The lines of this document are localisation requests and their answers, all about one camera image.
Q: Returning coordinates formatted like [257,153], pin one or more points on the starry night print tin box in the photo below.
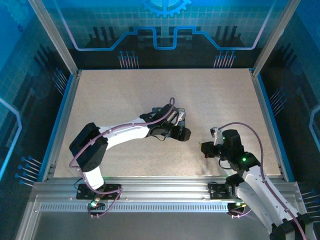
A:
[156,109]

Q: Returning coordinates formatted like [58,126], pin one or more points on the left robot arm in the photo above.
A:
[125,132]

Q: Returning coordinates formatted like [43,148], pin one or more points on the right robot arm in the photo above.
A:
[270,205]

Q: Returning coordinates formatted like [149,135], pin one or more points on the right controller board with LEDs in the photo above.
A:
[236,207]

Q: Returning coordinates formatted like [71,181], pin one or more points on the controller board with leds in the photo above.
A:
[236,207]
[96,206]

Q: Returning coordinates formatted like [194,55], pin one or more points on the left controller board with LEDs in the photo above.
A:
[96,206]

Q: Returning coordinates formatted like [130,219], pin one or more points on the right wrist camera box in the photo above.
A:
[217,137]

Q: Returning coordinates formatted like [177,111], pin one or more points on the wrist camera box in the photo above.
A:
[217,137]
[181,116]

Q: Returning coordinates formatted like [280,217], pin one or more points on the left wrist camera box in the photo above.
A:
[181,116]

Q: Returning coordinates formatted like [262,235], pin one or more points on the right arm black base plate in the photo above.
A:
[215,192]

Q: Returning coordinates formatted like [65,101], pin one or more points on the right aluminium table side rail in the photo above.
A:
[269,125]

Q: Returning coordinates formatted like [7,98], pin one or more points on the aluminium table side rail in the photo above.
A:
[269,125]
[63,125]

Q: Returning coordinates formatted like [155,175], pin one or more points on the long aluminium mounting rail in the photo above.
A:
[162,187]

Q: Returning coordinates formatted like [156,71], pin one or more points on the left aluminium table side rail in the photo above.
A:
[63,125]

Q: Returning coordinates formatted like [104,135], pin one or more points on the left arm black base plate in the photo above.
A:
[83,193]

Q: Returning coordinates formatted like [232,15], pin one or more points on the right aluminium corner post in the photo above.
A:
[275,37]

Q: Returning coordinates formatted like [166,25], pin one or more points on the aluminium corner post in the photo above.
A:
[275,37]
[56,37]

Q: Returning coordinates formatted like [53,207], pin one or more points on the left aluminium corner post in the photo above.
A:
[56,37]

